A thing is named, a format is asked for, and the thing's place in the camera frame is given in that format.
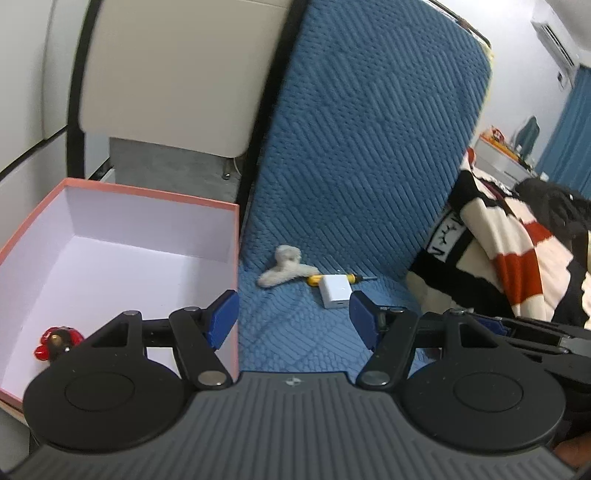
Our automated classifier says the teal chair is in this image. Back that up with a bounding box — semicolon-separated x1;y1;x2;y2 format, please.
514;115;541;157

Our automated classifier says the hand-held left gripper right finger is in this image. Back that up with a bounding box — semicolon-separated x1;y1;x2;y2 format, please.
348;291;505;390

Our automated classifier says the black garment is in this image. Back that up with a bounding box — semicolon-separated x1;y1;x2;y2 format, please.
514;178;591;264

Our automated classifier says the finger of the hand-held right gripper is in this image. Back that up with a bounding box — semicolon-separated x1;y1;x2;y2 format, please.
471;315;583;354

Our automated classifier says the white charger adapter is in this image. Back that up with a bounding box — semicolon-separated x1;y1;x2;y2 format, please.
318;274;353;311

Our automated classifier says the white padded headboard panel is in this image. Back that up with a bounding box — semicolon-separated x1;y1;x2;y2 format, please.
78;0;297;161

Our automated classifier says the red toy figure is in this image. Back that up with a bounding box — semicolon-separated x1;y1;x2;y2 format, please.
34;326;85;363

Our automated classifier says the blue quilted blanket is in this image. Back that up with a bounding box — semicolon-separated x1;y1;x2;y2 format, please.
238;0;493;376

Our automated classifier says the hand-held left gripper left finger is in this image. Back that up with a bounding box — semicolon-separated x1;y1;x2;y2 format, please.
69;290;241;391

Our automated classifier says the yellow handled screwdriver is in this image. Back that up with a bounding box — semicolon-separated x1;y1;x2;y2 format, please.
307;273;378;288

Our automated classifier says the beige fuzzy hair claw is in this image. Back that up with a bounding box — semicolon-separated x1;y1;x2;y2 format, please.
257;246;319;289

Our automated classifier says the white desk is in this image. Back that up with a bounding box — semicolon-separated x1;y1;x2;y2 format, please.
473;133;542;186

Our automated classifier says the black metal frame bar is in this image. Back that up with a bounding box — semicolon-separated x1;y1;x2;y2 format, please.
66;0;106;182

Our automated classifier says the striped black white red blanket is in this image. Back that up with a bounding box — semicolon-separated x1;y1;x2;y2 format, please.
406;147;591;330

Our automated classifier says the white air conditioner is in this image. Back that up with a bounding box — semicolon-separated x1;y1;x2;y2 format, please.
530;4;581;69

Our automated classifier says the blue curtain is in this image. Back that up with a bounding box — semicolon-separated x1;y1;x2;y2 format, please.
536;65;591;201

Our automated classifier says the pink cardboard box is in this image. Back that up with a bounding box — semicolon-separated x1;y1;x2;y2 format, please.
0;178;242;412

